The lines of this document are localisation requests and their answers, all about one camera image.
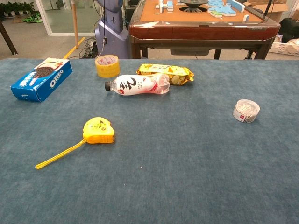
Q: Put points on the yellow packing tape roll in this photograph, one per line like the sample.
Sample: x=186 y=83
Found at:
x=107 y=68

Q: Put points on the white-labelled plastic drink bottle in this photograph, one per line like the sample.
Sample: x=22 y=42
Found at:
x=137 y=85

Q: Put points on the yellow snack bag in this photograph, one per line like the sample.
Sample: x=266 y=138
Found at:
x=168 y=72

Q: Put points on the blue table mat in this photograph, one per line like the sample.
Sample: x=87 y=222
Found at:
x=163 y=163

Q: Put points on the blue-grey machine base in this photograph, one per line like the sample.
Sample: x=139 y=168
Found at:
x=112 y=28

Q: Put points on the clear round paper clip tub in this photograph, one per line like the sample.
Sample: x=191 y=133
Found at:
x=246 y=110

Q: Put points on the brown mahjong table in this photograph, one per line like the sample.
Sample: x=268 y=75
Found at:
x=201 y=30

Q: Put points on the blue Oreo cookie box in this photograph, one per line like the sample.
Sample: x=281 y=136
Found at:
x=42 y=79

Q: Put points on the wooden pole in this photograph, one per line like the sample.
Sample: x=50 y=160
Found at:
x=75 y=23

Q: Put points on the blue white mahjong tile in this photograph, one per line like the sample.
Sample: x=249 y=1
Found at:
x=246 y=17

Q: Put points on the green cloth bundle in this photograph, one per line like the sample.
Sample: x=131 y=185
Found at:
x=32 y=18

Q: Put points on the white plastic basket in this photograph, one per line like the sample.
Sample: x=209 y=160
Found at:
x=285 y=47

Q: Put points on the dark table leg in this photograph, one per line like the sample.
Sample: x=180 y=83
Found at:
x=7 y=37

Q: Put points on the black bag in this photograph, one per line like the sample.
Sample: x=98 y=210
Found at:
x=289 y=29

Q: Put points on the cardboard box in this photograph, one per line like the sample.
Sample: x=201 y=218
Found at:
x=278 y=9

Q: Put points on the green potted plants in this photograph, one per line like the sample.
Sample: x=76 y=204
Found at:
x=16 y=7

